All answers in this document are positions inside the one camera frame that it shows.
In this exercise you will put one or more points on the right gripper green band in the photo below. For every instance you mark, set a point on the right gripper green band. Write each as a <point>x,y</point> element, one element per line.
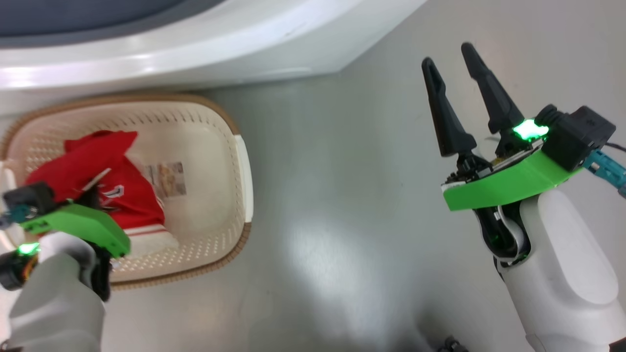
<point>508,186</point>

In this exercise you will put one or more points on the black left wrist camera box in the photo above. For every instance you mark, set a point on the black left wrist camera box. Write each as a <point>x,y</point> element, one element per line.
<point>29,195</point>

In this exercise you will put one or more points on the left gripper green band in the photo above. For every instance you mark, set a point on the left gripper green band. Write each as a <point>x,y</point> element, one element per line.
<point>83,225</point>

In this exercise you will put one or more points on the red and white garment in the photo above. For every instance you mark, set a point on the red and white garment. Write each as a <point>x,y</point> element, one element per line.
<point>132,200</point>

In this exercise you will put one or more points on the cream perforated laundry basket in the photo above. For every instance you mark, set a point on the cream perforated laundry basket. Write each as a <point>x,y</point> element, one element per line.
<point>210,161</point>

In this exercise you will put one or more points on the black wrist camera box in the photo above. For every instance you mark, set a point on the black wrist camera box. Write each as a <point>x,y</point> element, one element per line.
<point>29,195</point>
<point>579,134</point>

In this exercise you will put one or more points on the printed basket label sticker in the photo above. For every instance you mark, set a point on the printed basket label sticker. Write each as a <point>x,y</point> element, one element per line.
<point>167,180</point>

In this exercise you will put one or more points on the white front-load washing machine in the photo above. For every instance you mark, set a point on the white front-load washing machine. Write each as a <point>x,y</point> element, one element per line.
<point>244,54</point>

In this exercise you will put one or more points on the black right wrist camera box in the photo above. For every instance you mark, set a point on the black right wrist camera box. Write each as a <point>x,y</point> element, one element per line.
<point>579,134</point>

